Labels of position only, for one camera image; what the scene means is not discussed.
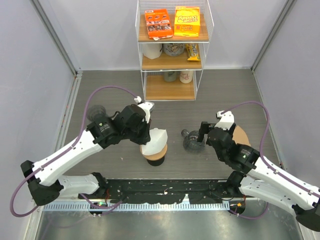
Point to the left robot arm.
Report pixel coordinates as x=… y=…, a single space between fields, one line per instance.
x=49 y=180

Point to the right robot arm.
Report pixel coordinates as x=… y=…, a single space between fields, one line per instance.
x=254 y=175

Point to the white paper roll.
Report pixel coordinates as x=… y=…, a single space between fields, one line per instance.
x=152 y=50

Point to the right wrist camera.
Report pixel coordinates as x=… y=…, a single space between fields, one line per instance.
x=225 y=120

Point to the orange snack box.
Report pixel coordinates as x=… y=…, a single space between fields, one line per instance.
x=158 y=24

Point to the yellow snack bag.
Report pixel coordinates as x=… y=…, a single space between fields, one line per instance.
x=187 y=21

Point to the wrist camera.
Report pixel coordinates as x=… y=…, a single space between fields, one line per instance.
x=146 y=106
x=225 y=120

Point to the white slotted cable duct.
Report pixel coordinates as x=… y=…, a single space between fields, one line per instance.
x=77 y=206

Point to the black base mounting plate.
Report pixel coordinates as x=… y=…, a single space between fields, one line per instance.
x=166 y=191

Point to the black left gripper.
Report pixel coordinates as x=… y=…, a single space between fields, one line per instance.
x=145 y=137

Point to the yellow candy bag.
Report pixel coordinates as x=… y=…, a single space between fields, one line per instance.
x=193 y=52

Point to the grey printed tin can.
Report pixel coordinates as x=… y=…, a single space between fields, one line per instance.
x=173 y=49

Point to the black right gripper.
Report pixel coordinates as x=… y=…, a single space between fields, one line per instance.
x=204 y=129

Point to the smoky grey plastic dripper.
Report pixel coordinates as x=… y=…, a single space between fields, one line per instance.
x=96 y=113

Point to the white paper coffee filter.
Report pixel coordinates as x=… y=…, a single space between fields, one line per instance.
x=158 y=140

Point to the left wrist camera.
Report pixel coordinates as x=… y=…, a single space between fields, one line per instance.
x=146 y=106

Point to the white wire shelf rack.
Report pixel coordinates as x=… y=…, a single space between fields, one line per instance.
x=171 y=68

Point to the smoky glass coffee server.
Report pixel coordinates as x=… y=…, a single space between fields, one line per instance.
x=190 y=141

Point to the brown paper coffee filter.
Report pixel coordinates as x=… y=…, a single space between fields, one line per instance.
x=240 y=136

